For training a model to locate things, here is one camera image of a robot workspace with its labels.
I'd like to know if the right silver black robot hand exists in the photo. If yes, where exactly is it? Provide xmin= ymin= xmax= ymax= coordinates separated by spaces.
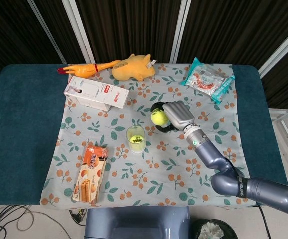
xmin=150 ymin=101 xmax=196 ymax=134

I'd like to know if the clear plastic cup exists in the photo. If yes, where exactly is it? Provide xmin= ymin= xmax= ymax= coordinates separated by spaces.
xmin=126 ymin=125 xmax=147 ymax=153

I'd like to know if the teal snack packet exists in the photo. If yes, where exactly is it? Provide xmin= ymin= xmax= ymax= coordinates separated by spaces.
xmin=179 ymin=57 xmax=235 ymax=105

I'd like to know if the floral printed tablecloth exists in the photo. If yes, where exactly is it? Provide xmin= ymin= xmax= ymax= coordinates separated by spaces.
xmin=39 ymin=63 xmax=257 ymax=207

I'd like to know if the yellow plush dinosaur toy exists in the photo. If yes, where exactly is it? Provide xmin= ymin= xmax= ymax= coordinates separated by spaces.
xmin=112 ymin=53 xmax=157 ymax=82

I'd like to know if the white product carton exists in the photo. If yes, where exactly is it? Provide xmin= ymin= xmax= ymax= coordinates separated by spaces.
xmin=63 ymin=75 xmax=130 ymax=112

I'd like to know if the yellow rubber chicken toy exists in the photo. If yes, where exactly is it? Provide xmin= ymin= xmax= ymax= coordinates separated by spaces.
xmin=57 ymin=59 xmax=121 ymax=78

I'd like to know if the orange egg roll snack box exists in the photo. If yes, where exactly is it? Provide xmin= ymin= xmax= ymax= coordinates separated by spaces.
xmin=71 ymin=145 xmax=109 ymax=204

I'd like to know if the black waste bin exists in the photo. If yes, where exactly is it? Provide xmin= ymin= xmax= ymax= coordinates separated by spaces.
xmin=191 ymin=218 xmax=238 ymax=239

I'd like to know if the blue-grey robot torso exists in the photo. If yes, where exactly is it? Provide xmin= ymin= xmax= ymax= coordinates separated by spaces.
xmin=84 ymin=206 xmax=192 ymax=239

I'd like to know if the teal table cover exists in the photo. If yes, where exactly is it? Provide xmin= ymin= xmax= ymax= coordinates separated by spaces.
xmin=0 ymin=64 xmax=288 ymax=206

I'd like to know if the white screen frame post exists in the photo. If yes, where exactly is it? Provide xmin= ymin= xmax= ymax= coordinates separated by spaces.
xmin=27 ymin=0 xmax=67 ymax=64
xmin=170 ymin=0 xmax=192 ymax=64
xmin=61 ymin=0 xmax=96 ymax=64
xmin=258 ymin=21 xmax=288 ymax=78

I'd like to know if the black arm strap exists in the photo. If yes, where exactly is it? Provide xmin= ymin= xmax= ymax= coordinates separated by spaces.
xmin=236 ymin=175 xmax=248 ymax=199

